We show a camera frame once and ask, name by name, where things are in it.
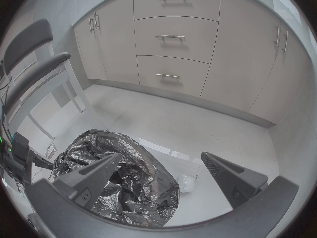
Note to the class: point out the crumpled white plastic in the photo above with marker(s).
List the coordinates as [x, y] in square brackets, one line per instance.
[187, 183]

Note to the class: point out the beige cabinet with drawers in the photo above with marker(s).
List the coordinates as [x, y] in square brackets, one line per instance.
[173, 58]

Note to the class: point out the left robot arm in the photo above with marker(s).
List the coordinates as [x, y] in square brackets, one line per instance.
[5, 157]

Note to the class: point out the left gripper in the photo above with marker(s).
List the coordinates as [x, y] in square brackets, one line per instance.
[27, 170]

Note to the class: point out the grey chair with white legs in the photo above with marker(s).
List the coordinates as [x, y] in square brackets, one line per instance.
[27, 43]

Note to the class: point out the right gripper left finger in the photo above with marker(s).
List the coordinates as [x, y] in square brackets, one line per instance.
[81, 182]

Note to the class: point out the black plastic bag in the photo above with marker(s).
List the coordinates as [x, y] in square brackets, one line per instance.
[138, 172]

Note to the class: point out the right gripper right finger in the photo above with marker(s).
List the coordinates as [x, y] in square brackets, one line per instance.
[235, 180]

